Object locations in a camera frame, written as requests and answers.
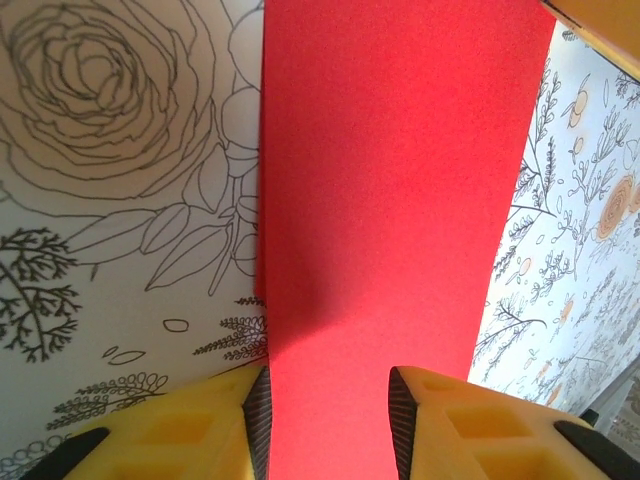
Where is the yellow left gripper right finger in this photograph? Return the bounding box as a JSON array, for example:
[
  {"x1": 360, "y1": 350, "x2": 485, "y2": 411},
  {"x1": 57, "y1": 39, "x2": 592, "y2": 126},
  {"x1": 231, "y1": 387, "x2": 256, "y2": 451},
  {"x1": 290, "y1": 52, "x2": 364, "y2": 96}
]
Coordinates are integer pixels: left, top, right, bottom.
[{"x1": 388, "y1": 365, "x2": 640, "y2": 480}]

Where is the floral patterned table cover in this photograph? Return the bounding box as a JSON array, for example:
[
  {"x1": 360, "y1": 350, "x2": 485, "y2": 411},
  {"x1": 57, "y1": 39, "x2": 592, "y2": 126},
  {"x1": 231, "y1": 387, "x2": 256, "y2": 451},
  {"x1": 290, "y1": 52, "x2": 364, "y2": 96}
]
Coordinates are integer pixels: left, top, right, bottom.
[{"x1": 0, "y1": 0, "x2": 640, "y2": 480}]

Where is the red cloth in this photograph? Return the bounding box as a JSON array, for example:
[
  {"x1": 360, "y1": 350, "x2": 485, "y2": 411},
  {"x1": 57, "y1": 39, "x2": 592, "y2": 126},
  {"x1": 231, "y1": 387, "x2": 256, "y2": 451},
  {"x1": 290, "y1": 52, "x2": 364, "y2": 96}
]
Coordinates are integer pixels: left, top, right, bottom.
[{"x1": 253, "y1": 0, "x2": 558, "y2": 480}]

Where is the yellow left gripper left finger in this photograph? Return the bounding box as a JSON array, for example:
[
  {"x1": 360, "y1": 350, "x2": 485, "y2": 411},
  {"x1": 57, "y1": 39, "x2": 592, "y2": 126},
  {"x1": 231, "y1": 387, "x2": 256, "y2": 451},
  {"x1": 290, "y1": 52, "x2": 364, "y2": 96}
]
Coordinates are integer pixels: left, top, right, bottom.
[{"x1": 19, "y1": 364, "x2": 275, "y2": 480}]

